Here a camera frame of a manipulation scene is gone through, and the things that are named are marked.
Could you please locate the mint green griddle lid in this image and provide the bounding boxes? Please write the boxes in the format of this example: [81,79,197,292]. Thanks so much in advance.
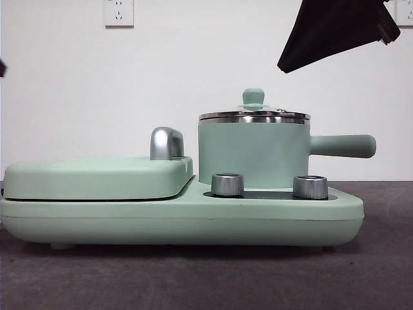
[3,127,195,201]

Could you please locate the glass pot lid green knob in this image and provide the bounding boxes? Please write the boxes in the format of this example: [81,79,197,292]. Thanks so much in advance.
[198,87,310,121]

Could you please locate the mint green handled pot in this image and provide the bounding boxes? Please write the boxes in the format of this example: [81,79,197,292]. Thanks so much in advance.
[197,116,378,191]

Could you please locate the mint green breakfast machine base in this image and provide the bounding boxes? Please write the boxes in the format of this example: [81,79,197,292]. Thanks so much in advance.
[0,176,366,252]

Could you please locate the white wall socket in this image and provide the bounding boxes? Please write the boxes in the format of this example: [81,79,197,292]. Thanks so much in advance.
[394,0,413,27]
[103,0,135,28]

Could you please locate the silver control knob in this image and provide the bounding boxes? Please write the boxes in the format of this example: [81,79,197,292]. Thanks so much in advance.
[292,174,329,199]
[211,173,245,197]

